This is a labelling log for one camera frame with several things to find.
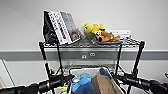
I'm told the pale basket with dark spots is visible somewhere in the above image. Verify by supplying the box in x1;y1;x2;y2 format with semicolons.
68;66;126;94

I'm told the dark blue cloth item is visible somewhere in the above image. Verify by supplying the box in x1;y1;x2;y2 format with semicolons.
98;67;113;79

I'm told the flat white box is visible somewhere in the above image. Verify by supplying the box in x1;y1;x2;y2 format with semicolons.
107;29;132;39

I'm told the orange-brown plush toy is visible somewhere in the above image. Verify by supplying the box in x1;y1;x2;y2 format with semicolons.
94;29;121;44

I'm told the tall black bag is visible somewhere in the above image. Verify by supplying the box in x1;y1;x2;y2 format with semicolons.
42;10;59;44

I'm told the grey box with picture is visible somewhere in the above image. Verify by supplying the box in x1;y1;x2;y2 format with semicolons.
59;11;83;43

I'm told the yellow-green plush toy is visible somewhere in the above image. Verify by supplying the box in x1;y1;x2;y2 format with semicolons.
83;22;106;39

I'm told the long grey wall band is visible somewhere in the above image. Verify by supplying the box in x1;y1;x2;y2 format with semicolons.
0;49;168;62

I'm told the small white wall outlet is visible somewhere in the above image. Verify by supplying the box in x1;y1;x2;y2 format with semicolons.
80;54;88;60

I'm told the black wire shelf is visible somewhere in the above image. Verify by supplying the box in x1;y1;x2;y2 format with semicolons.
38;37;146;94

